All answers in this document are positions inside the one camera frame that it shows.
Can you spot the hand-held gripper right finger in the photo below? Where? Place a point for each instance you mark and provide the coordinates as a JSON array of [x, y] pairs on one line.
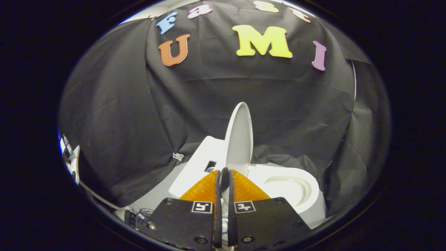
[[232, 216]]

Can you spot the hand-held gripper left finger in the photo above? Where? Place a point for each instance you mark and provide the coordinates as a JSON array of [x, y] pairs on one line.
[[217, 209]]

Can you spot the black lid pull tab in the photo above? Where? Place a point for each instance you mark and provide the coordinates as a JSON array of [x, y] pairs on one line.
[[224, 179]]

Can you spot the white toilet lid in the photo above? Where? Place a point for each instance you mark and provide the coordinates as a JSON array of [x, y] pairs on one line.
[[239, 139]]

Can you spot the white toilet tank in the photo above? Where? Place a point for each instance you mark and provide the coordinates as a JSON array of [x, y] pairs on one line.
[[195, 170]]

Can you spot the white toilet bowl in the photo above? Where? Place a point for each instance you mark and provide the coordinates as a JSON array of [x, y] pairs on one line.
[[289, 188]]

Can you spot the small white clip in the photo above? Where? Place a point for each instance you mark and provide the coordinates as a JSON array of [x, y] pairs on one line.
[[178, 156]]

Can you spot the black electronic device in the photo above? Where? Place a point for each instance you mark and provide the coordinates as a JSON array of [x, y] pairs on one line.
[[134, 219]]

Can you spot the black backdrop cloth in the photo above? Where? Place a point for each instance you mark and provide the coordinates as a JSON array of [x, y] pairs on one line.
[[139, 104]]

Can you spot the white cluttered shelf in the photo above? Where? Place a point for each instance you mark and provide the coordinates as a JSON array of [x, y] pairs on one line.
[[71, 160]]

